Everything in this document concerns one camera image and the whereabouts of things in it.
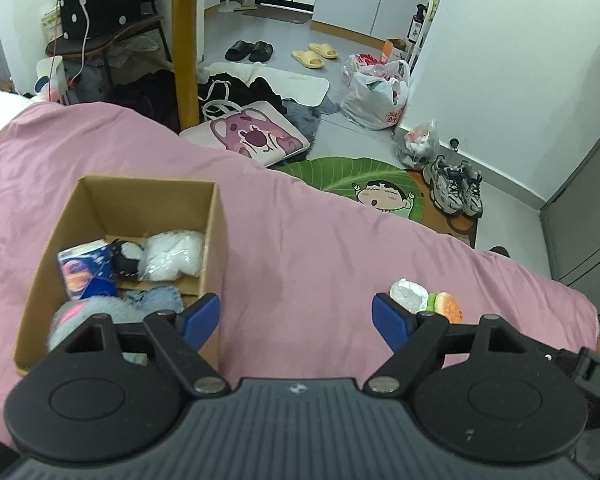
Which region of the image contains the small clear trash bag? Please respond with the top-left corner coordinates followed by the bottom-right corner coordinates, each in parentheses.
top-left (393, 119), bottom-right (440, 170)

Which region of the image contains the white floor mat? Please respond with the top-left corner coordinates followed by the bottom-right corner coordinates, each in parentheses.
top-left (201, 62), bottom-right (330, 107)

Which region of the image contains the grey sneaker outer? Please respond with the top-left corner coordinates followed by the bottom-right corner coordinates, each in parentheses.
top-left (457, 160), bottom-right (483, 218)

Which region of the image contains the black slipper left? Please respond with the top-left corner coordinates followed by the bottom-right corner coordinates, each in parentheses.
top-left (224, 40), bottom-right (254, 62)

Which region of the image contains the brown cardboard box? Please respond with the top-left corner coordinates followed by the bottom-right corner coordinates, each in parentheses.
top-left (14, 176), bottom-right (227, 376)

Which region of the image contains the dark wooden chair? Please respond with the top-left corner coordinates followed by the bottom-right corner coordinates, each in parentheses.
top-left (45, 13), bottom-right (172, 87)

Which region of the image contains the black white small soft item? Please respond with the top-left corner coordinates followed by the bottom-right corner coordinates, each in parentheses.
top-left (109, 238), bottom-right (144, 280)

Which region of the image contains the pink bear laptop bag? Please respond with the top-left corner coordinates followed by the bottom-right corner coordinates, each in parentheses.
top-left (180, 101), bottom-right (310, 167)

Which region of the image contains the black slipper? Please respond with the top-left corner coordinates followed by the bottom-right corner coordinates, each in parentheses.
top-left (248, 41), bottom-right (274, 63)
top-left (224, 40), bottom-right (254, 62)

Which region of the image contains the black polka dot bag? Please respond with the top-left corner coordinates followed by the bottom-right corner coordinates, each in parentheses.
top-left (56, 0), bottom-right (157, 41)

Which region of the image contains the yellow slipper left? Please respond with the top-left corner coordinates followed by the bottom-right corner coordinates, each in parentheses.
top-left (291, 50), bottom-right (324, 70)

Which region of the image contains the black clothes pile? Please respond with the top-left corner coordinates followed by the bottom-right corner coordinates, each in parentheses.
top-left (198, 73), bottom-right (287, 122)

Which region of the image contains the pink bed sheet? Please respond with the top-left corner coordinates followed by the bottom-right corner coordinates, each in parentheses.
top-left (0, 103), bottom-right (600, 441)

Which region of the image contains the large white red shopping bag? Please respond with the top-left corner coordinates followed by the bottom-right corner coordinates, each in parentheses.
top-left (340, 54), bottom-right (411, 130)

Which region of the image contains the green leaf cartoon rug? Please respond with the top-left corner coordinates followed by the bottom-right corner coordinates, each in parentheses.
top-left (274, 156), bottom-right (478, 247)

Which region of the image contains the blue white tissue pack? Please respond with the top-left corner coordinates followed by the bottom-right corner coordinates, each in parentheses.
top-left (57, 240), bottom-right (118, 300)

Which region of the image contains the grey sneaker near wall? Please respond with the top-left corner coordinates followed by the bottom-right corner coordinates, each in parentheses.
top-left (422, 155), bottom-right (463, 216)

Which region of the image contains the blue knitted cloth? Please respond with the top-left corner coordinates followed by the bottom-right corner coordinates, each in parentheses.
top-left (123, 285), bottom-right (184, 314)

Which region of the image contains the grey fluffy plush toy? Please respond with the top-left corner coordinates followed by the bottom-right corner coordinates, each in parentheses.
top-left (46, 294), bottom-right (152, 366)

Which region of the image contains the yellow slipper right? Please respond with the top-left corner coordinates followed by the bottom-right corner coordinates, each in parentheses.
top-left (309, 42), bottom-right (339, 60)

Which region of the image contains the yellow slipper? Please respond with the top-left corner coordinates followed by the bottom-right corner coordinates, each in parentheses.
top-left (291, 50), bottom-right (324, 70)
top-left (309, 42), bottom-right (339, 60)

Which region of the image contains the clear bag of white filling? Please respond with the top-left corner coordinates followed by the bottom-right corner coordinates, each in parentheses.
top-left (138, 230), bottom-right (204, 282)

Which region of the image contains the white crumpled plastic ball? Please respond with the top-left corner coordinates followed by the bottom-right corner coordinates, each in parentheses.
top-left (389, 278), bottom-right (429, 314)

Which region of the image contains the grey blue cloth on floor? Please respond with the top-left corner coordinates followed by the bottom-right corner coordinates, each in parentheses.
top-left (283, 96), bottom-right (340, 144)

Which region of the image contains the black slipper right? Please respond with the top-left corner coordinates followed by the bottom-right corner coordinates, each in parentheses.
top-left (248, 41), bottom-right (274, 63)

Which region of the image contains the white small appliance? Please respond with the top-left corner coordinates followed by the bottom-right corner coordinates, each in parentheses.
top-left (34, 55), bottom-right (68, 104)

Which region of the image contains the hamburger plush toy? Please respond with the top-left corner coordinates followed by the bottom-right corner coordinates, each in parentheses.
top-left (427, 292), bottom-right (463, 324)

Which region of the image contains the white charging cable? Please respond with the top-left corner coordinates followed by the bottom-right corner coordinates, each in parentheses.
top-left (49, 0), bottom-right (92, 104)

